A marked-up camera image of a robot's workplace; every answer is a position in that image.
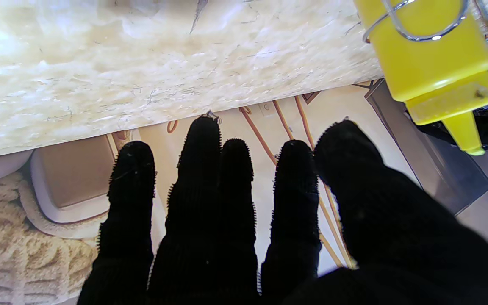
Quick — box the knitted beige cushion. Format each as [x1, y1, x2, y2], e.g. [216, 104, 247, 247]
[0, 172, 100, 305]

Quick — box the yellow squeeze bottle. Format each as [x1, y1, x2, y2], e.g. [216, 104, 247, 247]
[354, 0, 488, 156]

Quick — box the chrome wire condiment rack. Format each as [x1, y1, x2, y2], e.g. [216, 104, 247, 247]
[363, 0, 488, 113]

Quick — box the beige sofa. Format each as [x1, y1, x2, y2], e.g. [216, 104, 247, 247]
[0, 129, 141, 240]

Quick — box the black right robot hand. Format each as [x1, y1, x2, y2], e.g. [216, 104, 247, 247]
[77, 116, 488, 305]

